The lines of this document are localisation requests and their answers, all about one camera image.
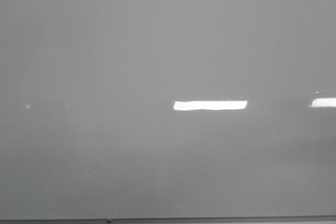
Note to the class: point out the white glossy whiteboard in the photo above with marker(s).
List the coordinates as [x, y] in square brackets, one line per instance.
[167, 108]

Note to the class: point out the grey aluminium whiteboard frame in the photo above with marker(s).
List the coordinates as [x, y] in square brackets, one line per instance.
[261, 219]

